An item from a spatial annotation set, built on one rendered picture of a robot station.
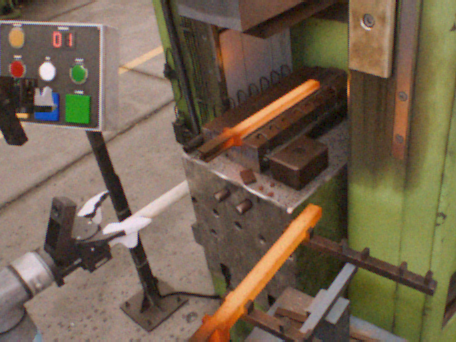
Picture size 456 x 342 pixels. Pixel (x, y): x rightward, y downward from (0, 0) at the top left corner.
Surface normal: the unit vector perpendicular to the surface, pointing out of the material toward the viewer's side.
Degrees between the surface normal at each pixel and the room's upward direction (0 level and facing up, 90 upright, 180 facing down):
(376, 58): 90
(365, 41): 90
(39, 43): 60
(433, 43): 90
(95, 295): 0
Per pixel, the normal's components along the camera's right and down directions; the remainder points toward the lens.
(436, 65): -0.67, 0.50
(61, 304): -0.09, -0.79
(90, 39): -0.30, 0.13
